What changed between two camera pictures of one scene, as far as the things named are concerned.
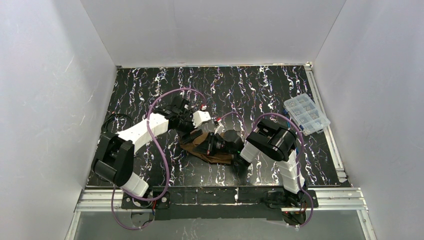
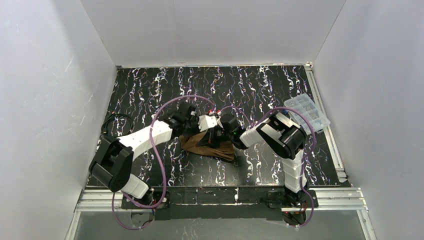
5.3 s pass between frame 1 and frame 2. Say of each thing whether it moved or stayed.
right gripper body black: moved
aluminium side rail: stayed
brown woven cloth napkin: moved
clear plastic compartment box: stayed
